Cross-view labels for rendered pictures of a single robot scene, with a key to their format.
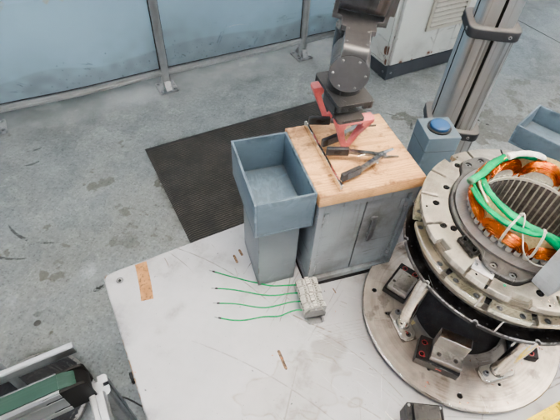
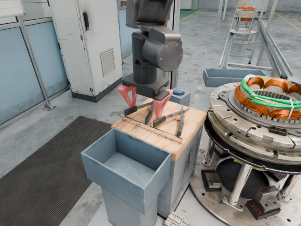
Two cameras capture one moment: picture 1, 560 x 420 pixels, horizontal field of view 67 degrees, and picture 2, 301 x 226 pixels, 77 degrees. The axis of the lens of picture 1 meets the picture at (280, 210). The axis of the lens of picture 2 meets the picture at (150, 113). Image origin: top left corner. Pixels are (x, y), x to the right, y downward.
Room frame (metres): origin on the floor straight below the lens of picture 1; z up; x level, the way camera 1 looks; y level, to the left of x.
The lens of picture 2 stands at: (0.28, 0.16, 1.36)
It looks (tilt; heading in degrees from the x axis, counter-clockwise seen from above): 33 degrees down; 323
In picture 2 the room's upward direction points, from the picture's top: straight up
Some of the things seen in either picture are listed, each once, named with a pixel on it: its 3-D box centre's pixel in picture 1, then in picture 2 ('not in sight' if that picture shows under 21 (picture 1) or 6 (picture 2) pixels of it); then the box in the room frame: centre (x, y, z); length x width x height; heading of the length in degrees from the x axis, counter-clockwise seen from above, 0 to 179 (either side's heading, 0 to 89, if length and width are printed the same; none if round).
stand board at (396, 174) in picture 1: (352, 156); (161, 122); (0.60, -0.13, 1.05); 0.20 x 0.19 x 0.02; 110
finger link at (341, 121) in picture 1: (346, 122); (154, 101); (0.61, -0.10, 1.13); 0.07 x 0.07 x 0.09; 21
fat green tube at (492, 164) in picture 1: (501, 165); (248, 84); (0.49, -0.33, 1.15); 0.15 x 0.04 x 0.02; 116
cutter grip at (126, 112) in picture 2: (319, 120); (131, 110); (0.66, -0.06, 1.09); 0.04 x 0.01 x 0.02; 95
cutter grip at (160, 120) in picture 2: (337, 151); (159, 121); (0.57, -0.09, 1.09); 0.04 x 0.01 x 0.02; 95
